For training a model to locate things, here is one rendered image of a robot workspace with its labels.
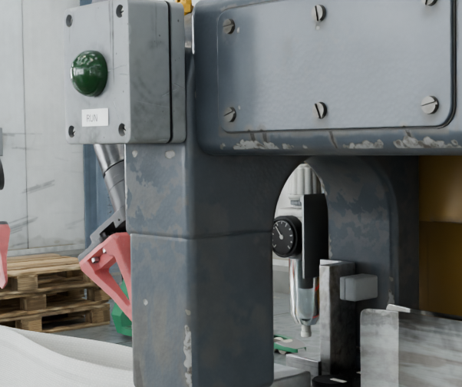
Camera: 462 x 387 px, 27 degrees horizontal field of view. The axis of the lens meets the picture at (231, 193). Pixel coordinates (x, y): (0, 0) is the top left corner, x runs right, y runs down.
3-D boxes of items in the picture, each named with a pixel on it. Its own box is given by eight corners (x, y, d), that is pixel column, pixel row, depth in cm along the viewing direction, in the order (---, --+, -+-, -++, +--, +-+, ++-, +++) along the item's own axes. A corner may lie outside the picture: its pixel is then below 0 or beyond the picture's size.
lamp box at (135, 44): (64, 144, 65) (61, 9, 64) (120, 143, 68) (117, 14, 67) (130, 143, 59) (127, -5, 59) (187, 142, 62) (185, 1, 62)
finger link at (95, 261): (200, 299, 88) (169, 209, 91) (137, 308, 83) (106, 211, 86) (161, 328, 93) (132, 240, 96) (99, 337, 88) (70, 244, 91)
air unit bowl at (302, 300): (282, 324, 87) (282, 256, 86) (305, 319, 89) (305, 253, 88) (306, 329, 84) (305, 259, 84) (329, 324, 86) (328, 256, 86)
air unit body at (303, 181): (268, 338, 86) (266, 164, 85) (305, 331, 89) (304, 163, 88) (305, 345, 83) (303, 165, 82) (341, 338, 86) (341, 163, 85)
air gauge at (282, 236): (265, 256, 85) (265, 214, 85) (279, 254, 87) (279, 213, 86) (295, 259, 83) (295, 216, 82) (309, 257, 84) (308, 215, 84)
